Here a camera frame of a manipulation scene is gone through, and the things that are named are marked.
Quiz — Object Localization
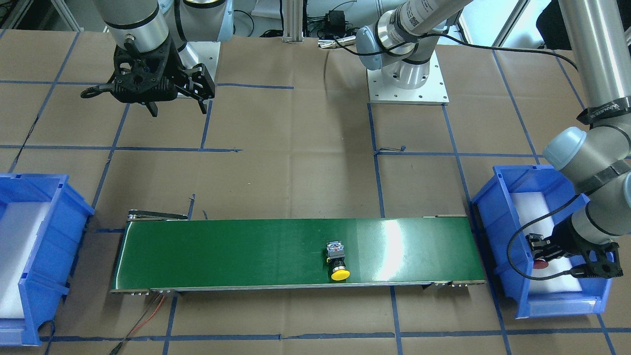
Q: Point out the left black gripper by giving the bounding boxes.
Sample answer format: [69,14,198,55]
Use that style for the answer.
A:
[526,217,621,279]

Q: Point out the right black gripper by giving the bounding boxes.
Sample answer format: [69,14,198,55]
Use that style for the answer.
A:
[80,37,216,117]

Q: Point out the red mushroom push button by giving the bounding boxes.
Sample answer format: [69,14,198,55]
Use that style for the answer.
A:
[532,258,549,270]

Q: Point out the yellow mushroom push button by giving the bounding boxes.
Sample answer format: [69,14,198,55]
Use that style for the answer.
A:
[325,241,350,281]

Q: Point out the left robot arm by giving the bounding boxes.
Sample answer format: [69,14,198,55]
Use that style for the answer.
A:
[367,0,630,282]

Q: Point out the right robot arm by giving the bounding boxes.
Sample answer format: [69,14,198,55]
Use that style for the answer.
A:
[80,0,234,117]

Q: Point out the white foam pad source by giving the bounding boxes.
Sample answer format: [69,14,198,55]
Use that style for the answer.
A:
[511,192,582,296]

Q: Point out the blue source bin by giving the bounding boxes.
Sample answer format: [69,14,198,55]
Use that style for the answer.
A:
[473,165,612,319]

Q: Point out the green conveyor belt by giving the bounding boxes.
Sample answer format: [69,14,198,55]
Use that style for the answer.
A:
[111,216,485,294]

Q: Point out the black power adapter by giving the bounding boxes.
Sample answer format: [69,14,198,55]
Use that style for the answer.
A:
[323,10,347,37]

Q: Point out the white foam pad destination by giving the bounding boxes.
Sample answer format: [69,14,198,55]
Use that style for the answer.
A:
[0,202,50,319]

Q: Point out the blue destination bin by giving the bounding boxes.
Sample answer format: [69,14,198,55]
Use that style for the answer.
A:
[0,173,94,347]

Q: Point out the black braided cable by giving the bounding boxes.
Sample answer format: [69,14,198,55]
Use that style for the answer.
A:
[506,192,592,282]

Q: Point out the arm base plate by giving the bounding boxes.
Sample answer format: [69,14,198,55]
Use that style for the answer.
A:
[174,42,217,101]
[366,52,450,106]

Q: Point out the aluminium profile post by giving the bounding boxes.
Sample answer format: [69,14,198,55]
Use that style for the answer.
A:
[280,0,307,43]

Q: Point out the red black wire pair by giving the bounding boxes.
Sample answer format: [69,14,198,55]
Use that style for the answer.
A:
[108,293,168,355]

